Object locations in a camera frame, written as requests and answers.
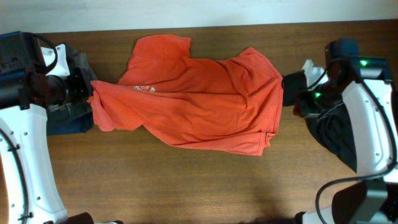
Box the orange t-shirt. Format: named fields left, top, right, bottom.
left=89, top=34, right=284, bottom=156

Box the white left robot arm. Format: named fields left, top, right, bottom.
left=1, top=31, right=96, bottom=223

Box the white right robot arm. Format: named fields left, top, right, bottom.
left=282, top=53, right=397, bottom=223

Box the black adidas jacket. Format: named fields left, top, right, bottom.
left=305, top=104, right=357, bottom=172

